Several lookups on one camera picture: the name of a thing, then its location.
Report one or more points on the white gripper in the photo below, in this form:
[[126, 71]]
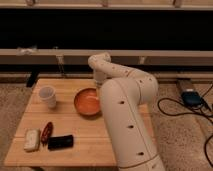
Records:
[[99, 78]]

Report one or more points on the orange ceramic bowl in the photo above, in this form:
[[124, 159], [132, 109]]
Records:
[[86, 102]]

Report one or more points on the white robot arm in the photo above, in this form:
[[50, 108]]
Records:
[[122, 90]]

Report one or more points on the white plastic cup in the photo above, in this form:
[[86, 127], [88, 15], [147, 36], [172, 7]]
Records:
[[48, 96]]

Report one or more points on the wooden table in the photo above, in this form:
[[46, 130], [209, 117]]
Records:
[[92, 144]]

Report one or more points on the red chili pepper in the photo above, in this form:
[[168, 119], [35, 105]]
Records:
[[47, 132]]

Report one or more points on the black rectangular block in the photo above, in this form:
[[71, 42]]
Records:
[[60, 142]]

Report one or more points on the blue power adapter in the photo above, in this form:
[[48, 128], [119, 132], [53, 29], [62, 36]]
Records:
[[191, 98]]

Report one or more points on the white rectangular sponge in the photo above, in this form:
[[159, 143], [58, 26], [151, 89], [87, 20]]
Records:
[[32, 140]]

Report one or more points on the grey metal rail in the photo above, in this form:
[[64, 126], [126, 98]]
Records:
[[124, 57]]

